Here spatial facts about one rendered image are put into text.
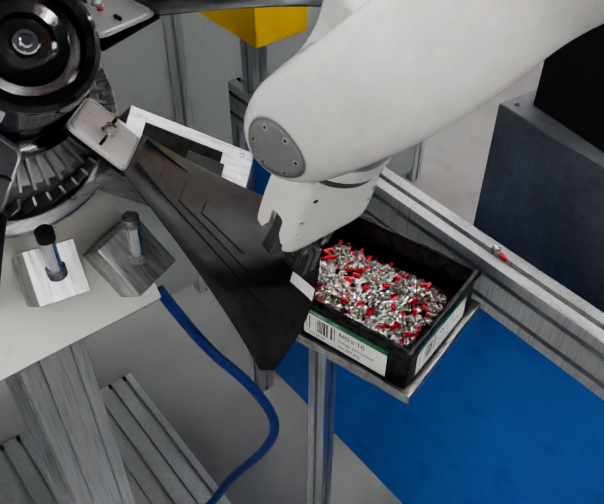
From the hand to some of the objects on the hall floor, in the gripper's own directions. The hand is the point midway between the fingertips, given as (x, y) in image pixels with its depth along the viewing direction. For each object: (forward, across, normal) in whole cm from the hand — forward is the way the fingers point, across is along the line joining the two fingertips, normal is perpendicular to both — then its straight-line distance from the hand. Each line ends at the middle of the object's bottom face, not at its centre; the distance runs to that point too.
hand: (301, 252), depth 72 cm
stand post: (+105, -20, -1) cm, 106 cm away
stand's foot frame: (+107, -20, +8) cm, 109 cm away
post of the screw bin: (+98, +11, -22) cm, 101 cm away
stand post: (+111, -20, +21) cm, 115 cm away
